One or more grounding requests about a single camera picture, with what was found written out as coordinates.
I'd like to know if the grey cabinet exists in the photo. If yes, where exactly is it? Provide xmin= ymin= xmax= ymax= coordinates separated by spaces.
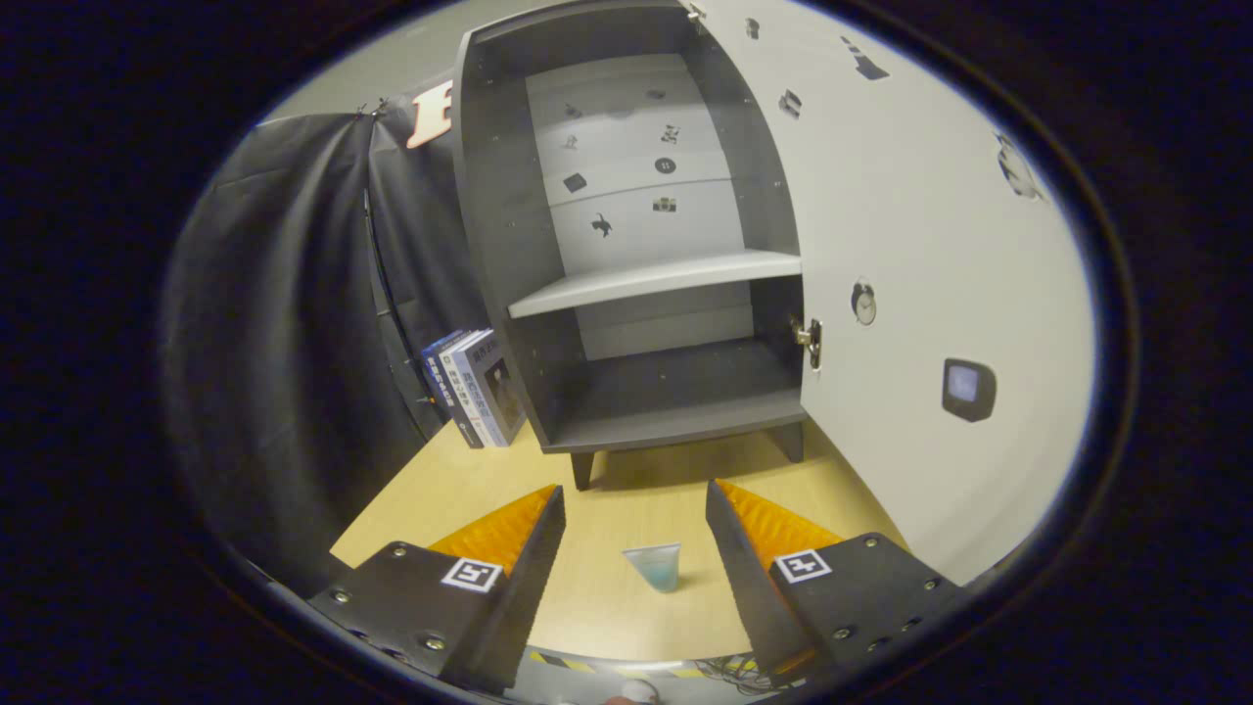
xmin=452 ymin=0 xmax=818 ymax=491

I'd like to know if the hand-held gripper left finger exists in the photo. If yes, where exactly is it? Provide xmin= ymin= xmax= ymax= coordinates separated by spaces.
xmin=308 ymin=483 xmax=569 ymax=691

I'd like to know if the white cabinet door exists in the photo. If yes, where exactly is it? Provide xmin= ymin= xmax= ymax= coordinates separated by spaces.
xmin=685 ymin=0 xmax=1097 ymax=587

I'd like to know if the dark blue spine book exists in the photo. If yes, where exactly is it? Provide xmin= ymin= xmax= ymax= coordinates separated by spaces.
xmin=421 ymin=331 xmax=486 ymax=449

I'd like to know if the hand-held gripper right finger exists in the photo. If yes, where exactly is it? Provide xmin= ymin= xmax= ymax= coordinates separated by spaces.
xmin=705 ymin=478 xmax=975 ymax=686

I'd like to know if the grey blue cover book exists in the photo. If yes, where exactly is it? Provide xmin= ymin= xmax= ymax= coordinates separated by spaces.
xmin=452 ymin=329 xmax=530 ymax=448

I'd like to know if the black backdrop cloth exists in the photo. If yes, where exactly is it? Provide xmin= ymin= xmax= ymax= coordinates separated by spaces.
xmin=162 ymin=78 xmax=490 ymax=588

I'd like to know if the white spine book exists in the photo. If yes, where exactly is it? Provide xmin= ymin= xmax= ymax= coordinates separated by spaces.
xmin=438 ymin=333 xmax=500 ymax=448

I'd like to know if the black backdrop stand pole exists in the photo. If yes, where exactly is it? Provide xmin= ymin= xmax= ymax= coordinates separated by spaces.
xmin=360 ymin=186 xmax=443 ymax=417

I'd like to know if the light grey cabinet shelf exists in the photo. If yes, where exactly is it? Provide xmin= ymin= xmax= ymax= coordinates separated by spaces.
xmin=507 ymin=250 xmax=804 ymax=319

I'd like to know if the translucent blue tube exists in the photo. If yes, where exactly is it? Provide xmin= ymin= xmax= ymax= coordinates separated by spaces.
xmin=623 ymin=542 xmax=682 ymax=593

